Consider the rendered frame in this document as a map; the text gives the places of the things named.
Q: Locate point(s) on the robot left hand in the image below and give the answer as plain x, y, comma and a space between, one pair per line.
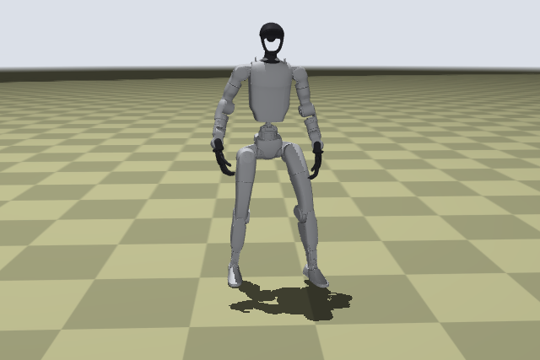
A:
317, 151

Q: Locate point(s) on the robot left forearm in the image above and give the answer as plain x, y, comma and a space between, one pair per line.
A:
313, 129

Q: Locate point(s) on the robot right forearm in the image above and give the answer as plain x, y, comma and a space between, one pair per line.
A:
220, 123

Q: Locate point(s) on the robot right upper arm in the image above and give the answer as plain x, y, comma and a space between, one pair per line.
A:
240, 73

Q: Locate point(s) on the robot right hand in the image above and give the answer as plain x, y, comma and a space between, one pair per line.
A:
220, 157

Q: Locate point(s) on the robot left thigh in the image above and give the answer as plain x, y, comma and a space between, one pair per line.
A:
294, 158

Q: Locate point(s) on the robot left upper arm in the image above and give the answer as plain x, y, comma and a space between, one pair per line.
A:
303, 91

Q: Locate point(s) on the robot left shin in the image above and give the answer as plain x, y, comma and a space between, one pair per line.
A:
309, 238

